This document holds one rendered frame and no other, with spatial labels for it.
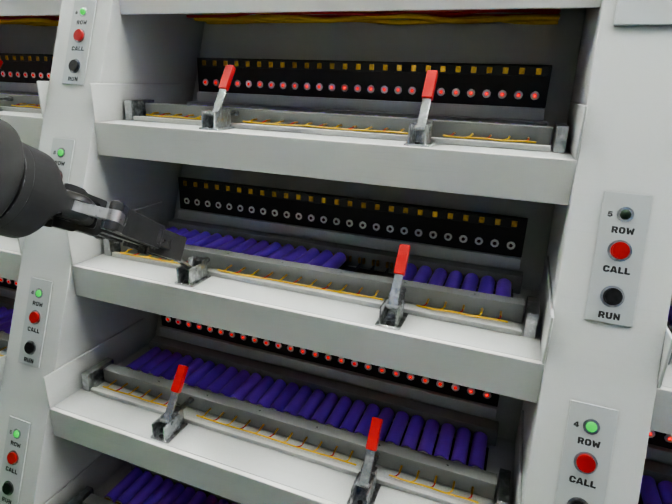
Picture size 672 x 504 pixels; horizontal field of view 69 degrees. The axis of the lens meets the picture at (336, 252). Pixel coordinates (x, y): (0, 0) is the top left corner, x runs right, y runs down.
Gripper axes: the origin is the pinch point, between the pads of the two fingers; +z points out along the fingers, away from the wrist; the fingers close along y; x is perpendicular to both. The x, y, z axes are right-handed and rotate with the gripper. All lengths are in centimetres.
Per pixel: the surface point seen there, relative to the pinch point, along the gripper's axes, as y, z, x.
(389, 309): 26.0, 9.4, -1.9
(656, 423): 53, 8, -7
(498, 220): 35.8, 19.0, 12.8
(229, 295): 6.8, 7.1, -4.1
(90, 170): -18.1, 5.0, 8.7
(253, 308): 10.5, 6.8, -5.0
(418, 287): 28.4, 12.0, 1.5
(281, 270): 10.5, 12.0, 0.5
